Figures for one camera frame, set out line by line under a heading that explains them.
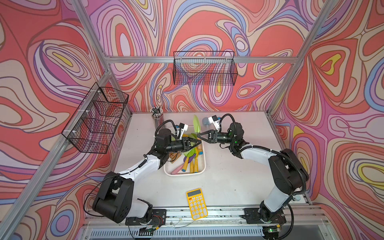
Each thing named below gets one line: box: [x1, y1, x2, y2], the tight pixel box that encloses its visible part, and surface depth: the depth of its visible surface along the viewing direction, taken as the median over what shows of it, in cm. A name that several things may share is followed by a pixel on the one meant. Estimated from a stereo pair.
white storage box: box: [163, 126, 206, 177], surface depth 92 cm
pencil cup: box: [149, 106, 164, 129], surface depth 98 cm
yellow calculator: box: [186, 188, 208, 221], surface depth 78 cm
